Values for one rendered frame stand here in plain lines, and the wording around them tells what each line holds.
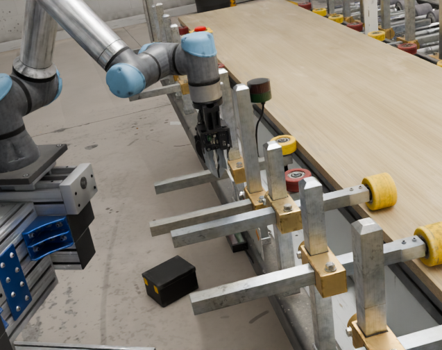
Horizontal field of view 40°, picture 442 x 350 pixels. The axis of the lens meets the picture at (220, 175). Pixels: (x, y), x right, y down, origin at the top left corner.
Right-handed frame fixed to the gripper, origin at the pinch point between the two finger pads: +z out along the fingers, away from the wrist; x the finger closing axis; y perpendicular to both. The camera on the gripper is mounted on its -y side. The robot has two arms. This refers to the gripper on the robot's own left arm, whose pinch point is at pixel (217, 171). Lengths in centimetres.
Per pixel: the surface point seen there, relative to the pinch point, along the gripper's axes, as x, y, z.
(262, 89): 15.5, -6.3, -17.0
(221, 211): -0.2, -3.4, 13.2
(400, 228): 34.3, 30.2, 8.7
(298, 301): 11.8, 21.2, 28.8
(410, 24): 116, -127, 6
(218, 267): 7, -107, 99
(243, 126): 9.6, -7.4, -7.6
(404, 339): 16, 69, 3
